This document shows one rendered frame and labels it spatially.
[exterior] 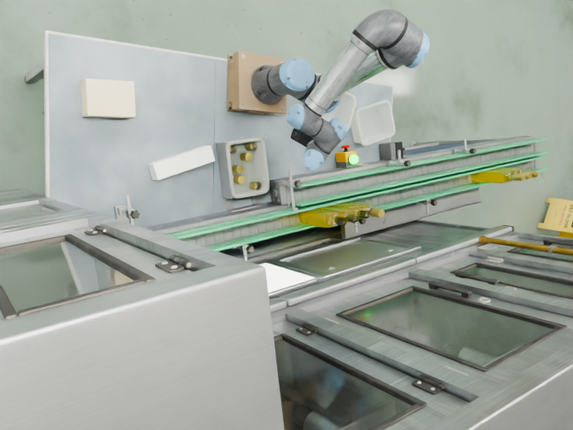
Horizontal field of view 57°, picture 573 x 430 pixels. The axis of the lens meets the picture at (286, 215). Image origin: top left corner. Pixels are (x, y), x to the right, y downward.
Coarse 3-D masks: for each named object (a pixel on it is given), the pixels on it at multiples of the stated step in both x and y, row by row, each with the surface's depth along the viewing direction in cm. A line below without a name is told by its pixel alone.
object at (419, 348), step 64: (256, 256) 222; (448, 256) 192; (512, 256) 184; (320, 320) 144; (384, 320) 145; (448, 320) 141; (512, 320) 136; (320, 384) 114; (384, 384) 110; (448, 384) 105; (512, 384) 102
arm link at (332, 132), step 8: (336, 120) 183; (328, 128) 181; (336, 128) 182; (344, 128) 183; (320, 136) 181; (328, 136) 182; (336, 136) 183; (344, 136) 185; (320, 144) 185; (328, 144) 184; (336, 144) 186; (328, 152) 187
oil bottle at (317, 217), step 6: (312, 210) 215; (318, 210) 213; (300, 216) 218; (306, 216) 214; (312, 216) 211; (318, 216) 207; (324, 216) 204; (330, 216) 203; (336, 216) 204; (300, 222) 218; (306, 222) 215; (312, 222) 211; (318, 222) 208; (324, 222) 205; (330, 222) 203
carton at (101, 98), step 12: (84, 84) 175; (96, 84) 176; (108, 84) 178; (120, 84) 180; (132, 84) 182; (84, 96) 176; (96, 96) 176; (108, 96) 178; (120, 96) 180; (132, 96) 183; (84, 108) 178; (96, 108) 176; (108, 108) 179; (120, 108) 181; (132, 108) 183
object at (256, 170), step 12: (228, 144) 203; (240, 144) 214; (264, 144) 212; (228, 156) 203; (252, 156) 218; (264, 156) 213; (252, 168) 218; (264, 168) 214; (252, 180) 219; (264, 180) 215; (240, 192) 213; (252, 192) 212; (264, 192) 214
